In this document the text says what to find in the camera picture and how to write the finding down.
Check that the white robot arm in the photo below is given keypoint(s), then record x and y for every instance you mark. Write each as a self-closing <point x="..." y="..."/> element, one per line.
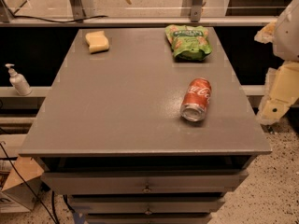
<point x="283" y="34"/>

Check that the white pump soap bottle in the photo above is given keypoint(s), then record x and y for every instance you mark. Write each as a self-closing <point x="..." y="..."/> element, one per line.
<point x="18" y="81"/>

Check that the red Coca-Cola can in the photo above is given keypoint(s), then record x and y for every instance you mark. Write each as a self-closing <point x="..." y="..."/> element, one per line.
<point x="196" y="100"/>

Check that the drawer with knob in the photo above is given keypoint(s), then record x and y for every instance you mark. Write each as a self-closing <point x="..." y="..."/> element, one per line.
<point x="147" y="204"/>
<point x="97" y="183"/>

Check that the grey drawer cabinet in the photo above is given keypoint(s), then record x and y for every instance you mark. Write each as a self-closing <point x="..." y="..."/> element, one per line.
<point x="119" y="111"/>

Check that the green snack bag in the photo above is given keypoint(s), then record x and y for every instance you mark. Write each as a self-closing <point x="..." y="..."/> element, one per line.
<point x="188" y="42"/>

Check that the top drawer with knob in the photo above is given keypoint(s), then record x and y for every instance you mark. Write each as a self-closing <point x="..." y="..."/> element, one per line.
<point x="97" y="183"/>

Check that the cardboard box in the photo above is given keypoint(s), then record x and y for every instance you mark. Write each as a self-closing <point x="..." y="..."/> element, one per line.
<point x="21" y="187"/>

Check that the left metal bracket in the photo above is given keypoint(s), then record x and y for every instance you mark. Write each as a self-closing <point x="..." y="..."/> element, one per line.
<point x="82" y="9"/>

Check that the middle drawer with knob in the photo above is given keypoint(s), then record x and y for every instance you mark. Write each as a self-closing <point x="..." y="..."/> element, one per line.
<point x="147" y="204"/>

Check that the yellow sponge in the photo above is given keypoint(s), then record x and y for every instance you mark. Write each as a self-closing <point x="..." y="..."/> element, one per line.
<point x="97" y="41"/>

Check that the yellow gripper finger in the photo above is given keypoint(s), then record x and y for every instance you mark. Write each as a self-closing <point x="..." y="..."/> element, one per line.
<point x="281" y="91"/>

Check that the bottom drawer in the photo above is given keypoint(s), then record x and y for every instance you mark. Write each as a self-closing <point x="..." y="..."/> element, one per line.
<point x="150" y="219"/>

